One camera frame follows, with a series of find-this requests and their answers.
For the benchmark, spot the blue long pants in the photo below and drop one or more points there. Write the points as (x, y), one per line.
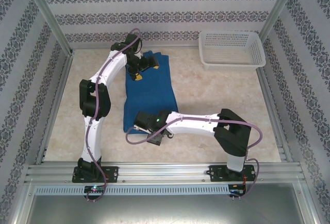
(149, 95)

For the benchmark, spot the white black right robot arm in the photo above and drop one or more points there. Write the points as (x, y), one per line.
(196, 127)

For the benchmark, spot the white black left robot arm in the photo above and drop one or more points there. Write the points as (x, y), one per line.
(92, 105)

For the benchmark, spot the white plastic mesh basket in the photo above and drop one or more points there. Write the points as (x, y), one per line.
(227, 67)

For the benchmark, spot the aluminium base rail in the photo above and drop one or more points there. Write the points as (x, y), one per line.
(159, 171)

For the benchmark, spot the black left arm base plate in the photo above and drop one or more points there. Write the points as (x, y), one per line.
(111, 173)

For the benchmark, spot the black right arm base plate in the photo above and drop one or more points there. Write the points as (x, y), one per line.
(216, 173)

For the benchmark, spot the aluminium side rail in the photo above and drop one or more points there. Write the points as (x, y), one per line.
(55, 108)
(273, 116)

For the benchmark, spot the aluminium frame post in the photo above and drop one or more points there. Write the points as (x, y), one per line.
(49, 15)
(278, 7)

